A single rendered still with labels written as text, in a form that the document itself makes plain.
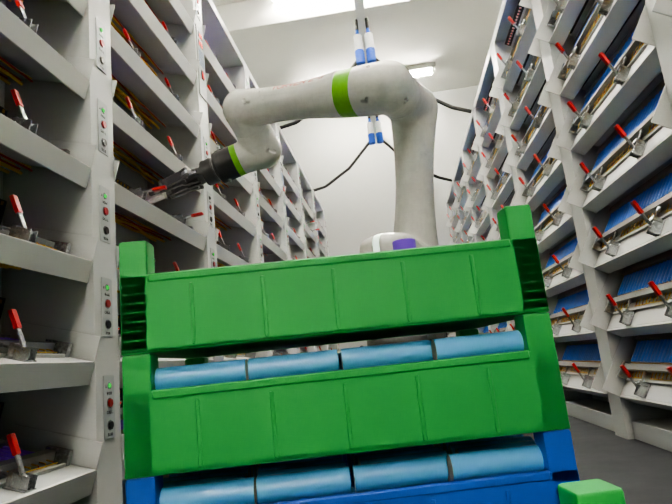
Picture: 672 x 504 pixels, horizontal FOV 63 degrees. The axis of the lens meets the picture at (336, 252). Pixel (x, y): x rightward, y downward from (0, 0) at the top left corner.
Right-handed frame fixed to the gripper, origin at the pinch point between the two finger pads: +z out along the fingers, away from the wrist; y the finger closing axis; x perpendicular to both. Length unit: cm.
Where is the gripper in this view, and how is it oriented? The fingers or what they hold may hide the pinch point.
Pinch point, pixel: (152, 196)
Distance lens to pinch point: 169.1
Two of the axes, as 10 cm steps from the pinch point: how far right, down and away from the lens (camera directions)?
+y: -1.2, -1.8, -9.8
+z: -9.2, 3.8, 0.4
